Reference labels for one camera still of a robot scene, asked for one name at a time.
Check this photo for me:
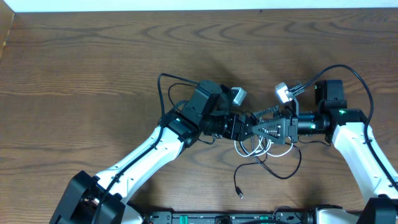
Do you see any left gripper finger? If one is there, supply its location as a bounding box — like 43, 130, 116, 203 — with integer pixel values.
241, 115, 258, 141
252, 118, 285, 144

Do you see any white usb cable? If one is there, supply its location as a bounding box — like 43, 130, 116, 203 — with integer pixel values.
233, 135, 295, 158

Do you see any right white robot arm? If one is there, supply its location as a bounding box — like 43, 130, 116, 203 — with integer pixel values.
252, 107, 397, 224

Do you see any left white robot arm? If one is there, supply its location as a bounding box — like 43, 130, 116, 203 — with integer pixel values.
50, 111, 258, 223

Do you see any cardboard box edge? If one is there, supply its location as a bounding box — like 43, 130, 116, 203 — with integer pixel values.
0, 0, 15, 57

